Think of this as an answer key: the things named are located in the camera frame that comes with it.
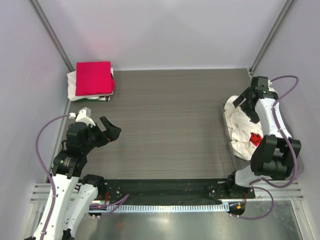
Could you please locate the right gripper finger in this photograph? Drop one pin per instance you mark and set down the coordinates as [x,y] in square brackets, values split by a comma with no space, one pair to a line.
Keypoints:
[249,110]
[242,97]

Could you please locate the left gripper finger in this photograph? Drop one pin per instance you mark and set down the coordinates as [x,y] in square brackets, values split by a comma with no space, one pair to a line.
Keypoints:
[112,133]
[105,122]

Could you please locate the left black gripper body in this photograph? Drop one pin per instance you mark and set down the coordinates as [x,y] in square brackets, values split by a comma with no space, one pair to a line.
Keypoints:
[96,138]

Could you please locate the white Coca-Cola t-shirt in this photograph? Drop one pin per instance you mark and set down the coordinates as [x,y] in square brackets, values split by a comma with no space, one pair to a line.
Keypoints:
[245,135]

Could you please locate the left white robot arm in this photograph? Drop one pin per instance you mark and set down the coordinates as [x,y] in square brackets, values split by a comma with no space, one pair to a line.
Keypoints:
[70,194]

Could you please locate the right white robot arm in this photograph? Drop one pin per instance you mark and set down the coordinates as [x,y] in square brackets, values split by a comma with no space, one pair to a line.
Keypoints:
[275,159]

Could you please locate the folded green t-shirt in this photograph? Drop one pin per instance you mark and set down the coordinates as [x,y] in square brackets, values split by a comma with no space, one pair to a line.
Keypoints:
[96,99]

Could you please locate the folded pink t-shirt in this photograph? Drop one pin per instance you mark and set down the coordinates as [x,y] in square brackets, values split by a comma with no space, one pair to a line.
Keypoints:
[94,78]

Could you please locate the folded white t-shirt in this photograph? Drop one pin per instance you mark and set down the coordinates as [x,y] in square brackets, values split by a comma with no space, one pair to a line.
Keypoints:
[71,89]

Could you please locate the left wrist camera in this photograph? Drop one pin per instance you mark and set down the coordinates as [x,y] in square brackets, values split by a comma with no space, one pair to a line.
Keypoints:
[84,116]

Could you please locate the white slotted cable duct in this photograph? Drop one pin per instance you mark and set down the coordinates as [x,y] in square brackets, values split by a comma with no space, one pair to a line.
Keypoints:
[139,209]

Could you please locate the right aluminium frame post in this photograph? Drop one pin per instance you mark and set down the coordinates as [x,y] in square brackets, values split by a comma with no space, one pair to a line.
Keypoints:
[283,14]

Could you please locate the aluminium frame post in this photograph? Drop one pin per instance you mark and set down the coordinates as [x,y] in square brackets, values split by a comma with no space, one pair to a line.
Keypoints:
[51,33]
[283,14]

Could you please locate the aluminium front rail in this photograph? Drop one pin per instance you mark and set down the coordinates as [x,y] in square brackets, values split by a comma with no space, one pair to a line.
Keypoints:
[292,192]

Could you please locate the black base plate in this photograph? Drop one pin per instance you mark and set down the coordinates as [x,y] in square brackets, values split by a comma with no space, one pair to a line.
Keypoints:
[209,188]

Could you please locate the left aluminium frame post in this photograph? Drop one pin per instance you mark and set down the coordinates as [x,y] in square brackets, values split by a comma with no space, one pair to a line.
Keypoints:
[51,33]

